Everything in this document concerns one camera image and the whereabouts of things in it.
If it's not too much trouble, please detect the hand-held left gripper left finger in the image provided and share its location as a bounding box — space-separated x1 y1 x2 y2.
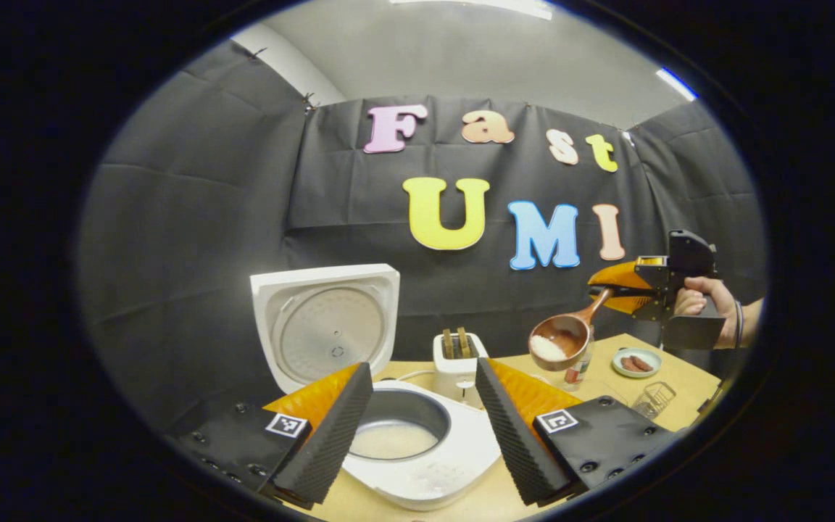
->
167 362 375 508

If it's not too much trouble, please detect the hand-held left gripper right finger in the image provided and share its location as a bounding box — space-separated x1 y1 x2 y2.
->
475 357 679 507

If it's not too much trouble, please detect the brown wooden spoon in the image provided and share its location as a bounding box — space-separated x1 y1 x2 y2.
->
528 288 614 372

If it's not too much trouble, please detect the clear chopstick holder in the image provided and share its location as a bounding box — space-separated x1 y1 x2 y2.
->
633 381 677 420

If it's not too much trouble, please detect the white rice cooker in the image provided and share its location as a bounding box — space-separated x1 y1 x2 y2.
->
249 263 502 512

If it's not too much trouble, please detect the pale green plate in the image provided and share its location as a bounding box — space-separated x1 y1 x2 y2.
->
612 348 662 379

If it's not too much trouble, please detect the clear plastic bottle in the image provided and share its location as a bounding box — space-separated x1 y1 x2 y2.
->
562 341 597 393

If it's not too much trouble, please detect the white toaster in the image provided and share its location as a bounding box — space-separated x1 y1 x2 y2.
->
433 341 489 408

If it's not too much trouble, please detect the small ceiling light strip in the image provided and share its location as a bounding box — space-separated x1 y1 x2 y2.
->
655 67 699 102

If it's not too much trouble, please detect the black backdrop cloth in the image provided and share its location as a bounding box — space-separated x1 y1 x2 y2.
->
77 40 766 436

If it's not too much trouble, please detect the large ceiling light panel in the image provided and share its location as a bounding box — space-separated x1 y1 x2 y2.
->
389 0 556 21

